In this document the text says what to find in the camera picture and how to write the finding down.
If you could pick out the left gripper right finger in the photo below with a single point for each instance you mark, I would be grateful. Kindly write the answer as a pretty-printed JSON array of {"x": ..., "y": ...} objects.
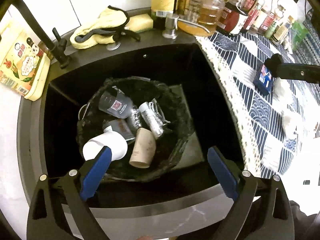
[{"x": 260, "y": 210}]

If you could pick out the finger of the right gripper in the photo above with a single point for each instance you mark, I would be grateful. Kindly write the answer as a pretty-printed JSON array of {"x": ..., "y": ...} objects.
[{"x": 294, "y": 71}]

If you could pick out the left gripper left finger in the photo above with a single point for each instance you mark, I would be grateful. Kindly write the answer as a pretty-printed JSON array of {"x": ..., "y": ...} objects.
[{"x": 46, "y": 218}]

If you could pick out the silver foil cup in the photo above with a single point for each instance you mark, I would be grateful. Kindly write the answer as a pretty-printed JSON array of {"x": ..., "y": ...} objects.
[{"x": 152, "y": 120}]

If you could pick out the black kitchen sink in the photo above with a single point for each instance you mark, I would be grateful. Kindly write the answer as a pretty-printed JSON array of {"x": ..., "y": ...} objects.
[{"x": 179, "y": 192}]

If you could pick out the black lined trash bin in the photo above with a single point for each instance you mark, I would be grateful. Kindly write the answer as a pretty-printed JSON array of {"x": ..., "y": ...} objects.
[{"x": 169, "y": 147}]

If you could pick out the black kitchen faucet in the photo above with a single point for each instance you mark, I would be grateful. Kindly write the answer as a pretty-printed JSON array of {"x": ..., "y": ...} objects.
[{"x": 57, "y": 49}]

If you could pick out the crumpled white tissue upper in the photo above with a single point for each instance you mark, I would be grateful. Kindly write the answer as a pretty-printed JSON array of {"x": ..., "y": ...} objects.
[{"x": 281, "y": 88}]

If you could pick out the crumpled white tissue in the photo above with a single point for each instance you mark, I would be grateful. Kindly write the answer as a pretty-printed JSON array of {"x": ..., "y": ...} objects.
[
  {"x": 281, "y": 88},
  {"x": 290, "y": 123}
]

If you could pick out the green label bottle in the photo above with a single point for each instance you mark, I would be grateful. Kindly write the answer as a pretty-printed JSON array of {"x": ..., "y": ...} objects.
[{"x": 299, "y": 32}]

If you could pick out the blue snack packet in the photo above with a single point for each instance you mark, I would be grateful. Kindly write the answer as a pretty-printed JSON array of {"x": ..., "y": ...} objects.
[{"x": 263, "y": 80}]

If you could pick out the crumpled white tissue lower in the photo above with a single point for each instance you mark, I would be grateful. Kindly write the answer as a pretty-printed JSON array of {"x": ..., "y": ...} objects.
[{"x": 290, "y": 123}]

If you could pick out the blue white patterned tablecloth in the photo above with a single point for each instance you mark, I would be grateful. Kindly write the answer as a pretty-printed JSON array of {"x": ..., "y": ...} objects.
[{"x": 265, "y": 149}]

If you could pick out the red label sauce bottle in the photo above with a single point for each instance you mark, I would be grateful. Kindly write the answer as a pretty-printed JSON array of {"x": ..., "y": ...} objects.
[{"x": 252, "y": 16}]

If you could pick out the white paper cup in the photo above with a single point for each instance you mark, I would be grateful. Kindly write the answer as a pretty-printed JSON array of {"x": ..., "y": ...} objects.
[{"x": 111, "y": 139}]

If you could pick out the dark soy sauce bottle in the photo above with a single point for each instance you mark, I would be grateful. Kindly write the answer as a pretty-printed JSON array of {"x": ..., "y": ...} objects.
[{"x": 234, "y": 16}]

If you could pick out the brown cardboard tube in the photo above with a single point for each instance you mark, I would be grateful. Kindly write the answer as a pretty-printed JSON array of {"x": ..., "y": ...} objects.
[{"x": 144, "y": 149}]

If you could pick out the crumpled foil wrapper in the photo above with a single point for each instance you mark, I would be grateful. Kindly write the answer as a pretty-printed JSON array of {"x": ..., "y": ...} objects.
[{"x": 134, "y": 120}]

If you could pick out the large cooking oil jug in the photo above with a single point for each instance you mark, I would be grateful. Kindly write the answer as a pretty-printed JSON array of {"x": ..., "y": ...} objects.
[{"x": 199, "y": 17}]

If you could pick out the yellow dish soap box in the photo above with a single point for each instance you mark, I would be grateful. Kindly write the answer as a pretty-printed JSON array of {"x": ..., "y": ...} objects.
[{"x": 24, "y": 65}]

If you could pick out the steel soap dispenser pump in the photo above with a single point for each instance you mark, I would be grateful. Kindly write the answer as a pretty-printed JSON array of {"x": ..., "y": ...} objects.
[{"x": 171, "y": 26}]

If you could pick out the yellow sponge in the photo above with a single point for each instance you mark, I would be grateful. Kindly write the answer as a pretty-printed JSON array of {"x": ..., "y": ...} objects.
[{"x": 140, "y": 23}]

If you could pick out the yellow cleaning cloth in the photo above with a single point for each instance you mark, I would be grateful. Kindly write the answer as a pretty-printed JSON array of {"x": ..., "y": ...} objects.
[{"x": 108, "y": 28}]

